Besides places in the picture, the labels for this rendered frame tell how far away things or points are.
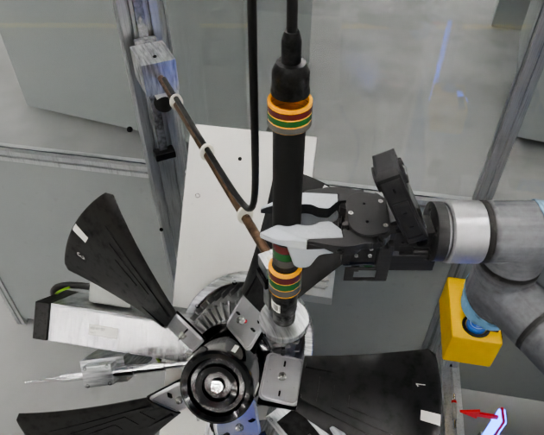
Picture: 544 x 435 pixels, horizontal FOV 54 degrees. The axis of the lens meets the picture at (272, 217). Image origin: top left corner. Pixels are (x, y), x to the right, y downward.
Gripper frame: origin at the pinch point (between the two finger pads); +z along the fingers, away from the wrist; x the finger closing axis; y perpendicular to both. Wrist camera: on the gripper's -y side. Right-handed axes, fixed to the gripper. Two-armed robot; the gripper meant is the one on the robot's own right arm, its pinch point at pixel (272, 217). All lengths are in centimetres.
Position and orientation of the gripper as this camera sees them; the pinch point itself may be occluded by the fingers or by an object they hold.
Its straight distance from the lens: 61.5
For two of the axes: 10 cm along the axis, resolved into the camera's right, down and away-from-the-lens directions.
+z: -10.0, -0.1, 0.0
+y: 0.0, 7.2, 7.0
